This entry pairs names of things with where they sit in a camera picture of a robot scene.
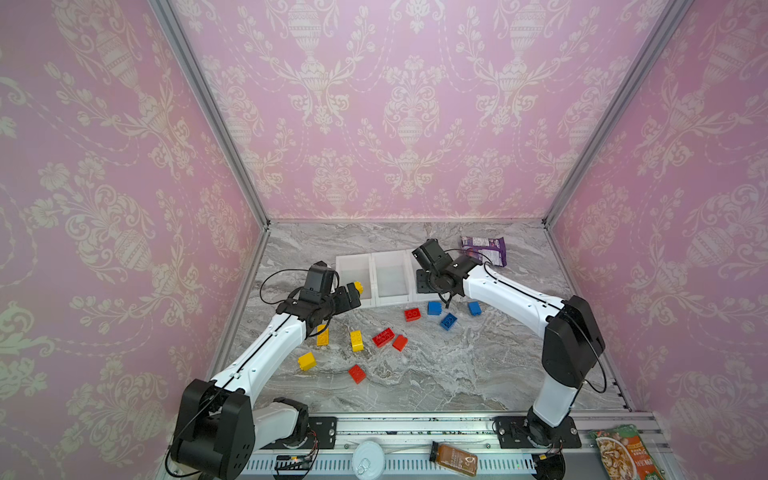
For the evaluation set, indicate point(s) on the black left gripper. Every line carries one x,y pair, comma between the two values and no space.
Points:
345,303

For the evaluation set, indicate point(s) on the blue lego brick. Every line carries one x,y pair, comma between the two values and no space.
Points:
434,308
448,322
474,308

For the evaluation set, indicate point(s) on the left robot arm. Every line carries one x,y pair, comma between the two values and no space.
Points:
218,426

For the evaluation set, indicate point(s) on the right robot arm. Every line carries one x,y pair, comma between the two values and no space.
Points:
572,341

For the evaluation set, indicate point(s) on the white right bin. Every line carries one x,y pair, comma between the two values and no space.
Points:
414,280

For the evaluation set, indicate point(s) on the purple snack packet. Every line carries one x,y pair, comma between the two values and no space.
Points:
492,250

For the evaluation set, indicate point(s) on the white left bin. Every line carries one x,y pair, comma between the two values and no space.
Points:
357,269

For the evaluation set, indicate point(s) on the long red lego brick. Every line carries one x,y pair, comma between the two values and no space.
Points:
383,338

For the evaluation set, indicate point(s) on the small circuit board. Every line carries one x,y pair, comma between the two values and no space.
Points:
294,463

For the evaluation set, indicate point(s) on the white round lid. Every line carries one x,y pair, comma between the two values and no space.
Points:
368,461

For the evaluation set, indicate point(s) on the brown spice jar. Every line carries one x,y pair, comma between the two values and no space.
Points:
454,459

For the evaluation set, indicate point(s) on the green food packet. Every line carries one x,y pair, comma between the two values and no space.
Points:
624,455

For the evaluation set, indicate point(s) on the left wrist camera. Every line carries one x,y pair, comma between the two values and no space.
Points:
320,279

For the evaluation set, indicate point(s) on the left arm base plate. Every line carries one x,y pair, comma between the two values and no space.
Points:
321,430

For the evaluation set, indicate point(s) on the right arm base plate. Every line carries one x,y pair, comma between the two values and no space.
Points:
521,432

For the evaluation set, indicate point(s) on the aluminium front rail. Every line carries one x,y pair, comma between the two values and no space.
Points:
406,439

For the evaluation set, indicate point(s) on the grey corner post left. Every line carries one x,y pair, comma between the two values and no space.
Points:
194,74

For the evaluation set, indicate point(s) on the grey corner post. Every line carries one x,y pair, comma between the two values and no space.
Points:
660,35
194,74

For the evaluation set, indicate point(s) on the grey corner post right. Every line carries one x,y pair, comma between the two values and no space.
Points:
660,35

